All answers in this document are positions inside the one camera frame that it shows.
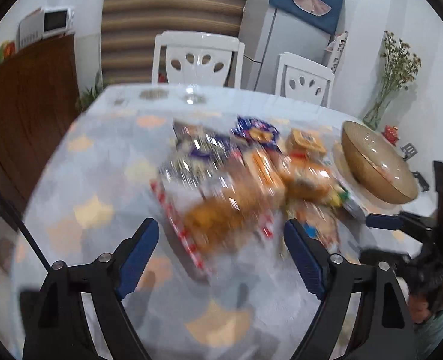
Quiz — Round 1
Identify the vase with dried flowers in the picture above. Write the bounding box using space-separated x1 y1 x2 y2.
362 30 422 131

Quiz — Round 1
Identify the blue red snack bag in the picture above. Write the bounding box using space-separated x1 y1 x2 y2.
231 116 280 151

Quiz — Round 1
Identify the fan pattern tablecloth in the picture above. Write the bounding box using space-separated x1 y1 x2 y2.
11 84 438 360

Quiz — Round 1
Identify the orange bread block pack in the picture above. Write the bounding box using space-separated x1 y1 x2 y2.
274 128 336 203

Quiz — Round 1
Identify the brown wooden cabinet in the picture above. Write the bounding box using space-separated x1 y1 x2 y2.
0 35 79 211

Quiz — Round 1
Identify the white chair left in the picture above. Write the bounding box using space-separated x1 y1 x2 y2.
152 31 245 89

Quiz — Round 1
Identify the orange biscuit pack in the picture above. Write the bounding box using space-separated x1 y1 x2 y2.
243 147 286 211

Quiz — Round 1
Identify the white chair right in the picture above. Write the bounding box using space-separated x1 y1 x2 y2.
274 52 335 108

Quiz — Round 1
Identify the white chair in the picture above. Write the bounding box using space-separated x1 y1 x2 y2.
274 52 335 108
152 31 245 89

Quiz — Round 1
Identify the white microwave oven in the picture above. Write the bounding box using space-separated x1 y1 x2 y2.
17 7 74 50

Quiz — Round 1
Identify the right hand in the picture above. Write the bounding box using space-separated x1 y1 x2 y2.
407 293 443 324

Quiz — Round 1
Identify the cartoon yellow striped snack bag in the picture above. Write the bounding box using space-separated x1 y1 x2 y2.
287 200 339 254

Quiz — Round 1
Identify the striped window blind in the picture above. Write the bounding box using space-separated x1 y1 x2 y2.
101 0 246 84

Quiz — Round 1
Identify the green biscuit bar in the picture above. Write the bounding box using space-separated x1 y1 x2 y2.
336 189 366 222

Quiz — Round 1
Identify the grey refrigerator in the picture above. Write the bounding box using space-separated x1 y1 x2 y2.
239 0 336 94

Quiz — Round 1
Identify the brown ribbed glass bowl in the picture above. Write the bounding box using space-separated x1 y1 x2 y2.
341 120 418 205

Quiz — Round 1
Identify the dark blue patterned snack bag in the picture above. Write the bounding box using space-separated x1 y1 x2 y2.
159 119 240 188

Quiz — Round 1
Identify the small red ornament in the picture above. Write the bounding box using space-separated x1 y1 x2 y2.
382 125 399 146

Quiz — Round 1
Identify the red striped fried snack bag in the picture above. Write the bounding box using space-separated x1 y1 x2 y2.
150 166 275 276

